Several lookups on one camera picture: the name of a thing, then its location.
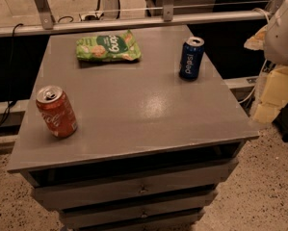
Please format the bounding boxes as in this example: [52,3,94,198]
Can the white cable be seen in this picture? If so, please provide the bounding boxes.
[238,59,269,105]

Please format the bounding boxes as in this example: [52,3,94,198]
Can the blue pepsi can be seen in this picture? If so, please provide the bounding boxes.
[179,37,204,81]

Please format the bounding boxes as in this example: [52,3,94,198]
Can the green rice chip bag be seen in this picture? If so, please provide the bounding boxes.
[76,30,142,62]

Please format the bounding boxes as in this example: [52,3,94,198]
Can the black cable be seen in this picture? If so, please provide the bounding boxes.
[0,23,24,137]

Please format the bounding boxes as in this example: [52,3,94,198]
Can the metal railing frame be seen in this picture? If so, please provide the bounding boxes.
[0,0,284,38]

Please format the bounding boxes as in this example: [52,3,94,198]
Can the red coca-cola can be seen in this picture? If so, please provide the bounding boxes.
[36,86,77,138]

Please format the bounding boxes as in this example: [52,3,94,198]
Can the grey drawer cabinet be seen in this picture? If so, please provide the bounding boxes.
[8,26,258,231]

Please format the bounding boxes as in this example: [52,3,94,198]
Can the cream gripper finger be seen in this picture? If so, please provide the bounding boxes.
[252,65,288,123]
[244,26,267,51]

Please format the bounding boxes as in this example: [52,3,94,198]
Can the white power strip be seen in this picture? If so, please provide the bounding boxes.
[79,12,104,21]

